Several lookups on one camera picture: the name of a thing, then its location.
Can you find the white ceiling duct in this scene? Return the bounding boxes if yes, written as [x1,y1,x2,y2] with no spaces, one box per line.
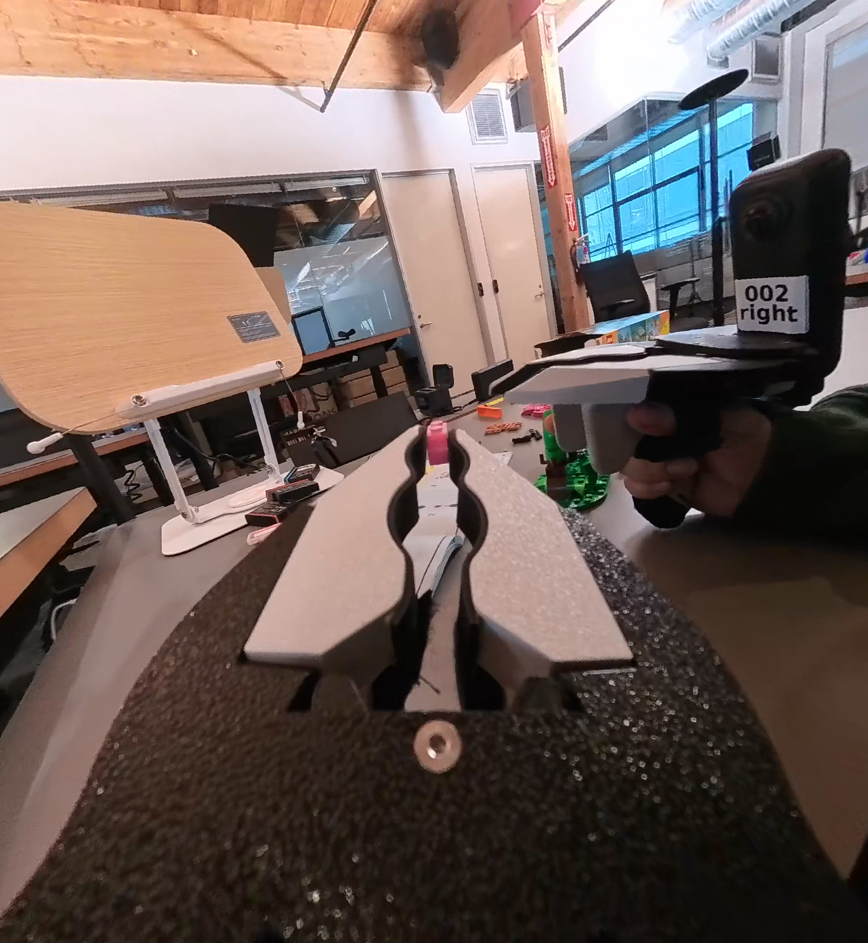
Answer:
[666,0,799,69]

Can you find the black panel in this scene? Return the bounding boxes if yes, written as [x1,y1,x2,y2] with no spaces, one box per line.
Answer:
[208,204,277,268]

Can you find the white door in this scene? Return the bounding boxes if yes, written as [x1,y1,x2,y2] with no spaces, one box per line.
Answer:
[471,165,557,349]
[380,170,479,371]

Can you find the black charger box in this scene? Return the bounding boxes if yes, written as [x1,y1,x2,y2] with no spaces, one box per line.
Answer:
[471,359,515,399]

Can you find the white wall vent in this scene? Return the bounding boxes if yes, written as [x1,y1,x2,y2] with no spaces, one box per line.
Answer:
[468,89,510,143]

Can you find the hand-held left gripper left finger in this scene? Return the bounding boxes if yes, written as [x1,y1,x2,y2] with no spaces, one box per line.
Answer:
[242,425,429,693]

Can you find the person's right hand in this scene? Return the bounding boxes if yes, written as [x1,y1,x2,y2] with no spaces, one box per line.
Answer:
[620,402,775,518]

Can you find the black ceiling speaker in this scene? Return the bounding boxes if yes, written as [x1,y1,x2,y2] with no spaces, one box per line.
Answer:
[418,6,462,72]

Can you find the green lego plant model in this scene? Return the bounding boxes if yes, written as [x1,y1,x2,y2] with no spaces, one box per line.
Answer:
[534,407,613,511]

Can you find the black printed box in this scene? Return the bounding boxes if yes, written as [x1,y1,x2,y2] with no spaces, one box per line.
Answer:
[279,392,421,474]

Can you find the wooden support post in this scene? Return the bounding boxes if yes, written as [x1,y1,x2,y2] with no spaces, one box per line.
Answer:
[519,13,591,337]

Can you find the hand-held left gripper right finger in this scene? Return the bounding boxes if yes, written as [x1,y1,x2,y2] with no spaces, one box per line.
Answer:
[448,427,635,699]

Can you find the lego instruction booklet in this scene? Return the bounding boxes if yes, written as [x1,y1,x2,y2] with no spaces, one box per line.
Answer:
[404,449,513,599]

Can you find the colourful lego box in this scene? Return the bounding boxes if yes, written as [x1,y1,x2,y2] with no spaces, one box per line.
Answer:
[594,310,672,347]

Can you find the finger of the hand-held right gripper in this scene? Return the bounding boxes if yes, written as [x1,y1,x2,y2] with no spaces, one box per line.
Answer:
[491,363,653,408]
[537,345,661,366]

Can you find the wood edged desk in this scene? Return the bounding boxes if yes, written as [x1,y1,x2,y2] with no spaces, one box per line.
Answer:
[0,427,159,503]
[0,486,100,661]
[297,327,414,371]

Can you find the black office chair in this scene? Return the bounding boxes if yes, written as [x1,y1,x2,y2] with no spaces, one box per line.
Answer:
[579,250,660,327]

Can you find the wooden top book stand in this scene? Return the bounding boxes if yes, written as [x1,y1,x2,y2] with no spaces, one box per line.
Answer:
[0,199,346,558]

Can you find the black monitor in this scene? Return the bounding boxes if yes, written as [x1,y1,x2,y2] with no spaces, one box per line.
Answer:
[291,305,332,354]

